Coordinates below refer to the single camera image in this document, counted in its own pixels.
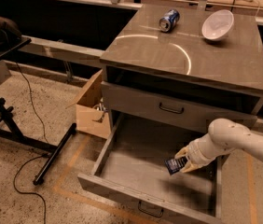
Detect dark blue rxbar wrapper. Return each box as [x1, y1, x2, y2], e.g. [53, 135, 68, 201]
[165, 157, 187, 175]

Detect black floor cable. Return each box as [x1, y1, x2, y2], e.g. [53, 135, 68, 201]
[12, 62, 50, 224]

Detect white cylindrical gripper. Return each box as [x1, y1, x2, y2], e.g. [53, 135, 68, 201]
[174, 134, 224, 173]

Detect black metal stand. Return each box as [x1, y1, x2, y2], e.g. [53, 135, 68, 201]
[0, 37, 76, 185]

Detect open grey middle drawer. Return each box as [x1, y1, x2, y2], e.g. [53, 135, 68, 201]
[78, 114, 224, 224]

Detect white bowl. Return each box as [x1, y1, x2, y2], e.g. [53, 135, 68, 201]
[201, 9, 234, 41]

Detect grey metal drawer cabinet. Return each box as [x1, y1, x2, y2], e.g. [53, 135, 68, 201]
[101, 5, 263, 119]

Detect closed grey upper drawer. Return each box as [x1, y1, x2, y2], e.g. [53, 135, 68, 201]
[101, 81, 256, 133]

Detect blue soda can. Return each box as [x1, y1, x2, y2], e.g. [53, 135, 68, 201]
[159, 9, 180, 33]

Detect open cardboard box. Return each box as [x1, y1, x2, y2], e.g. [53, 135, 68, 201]
[68, 71, 111, 139]

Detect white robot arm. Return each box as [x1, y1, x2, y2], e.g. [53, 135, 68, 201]
[174, 119, 263, 173]

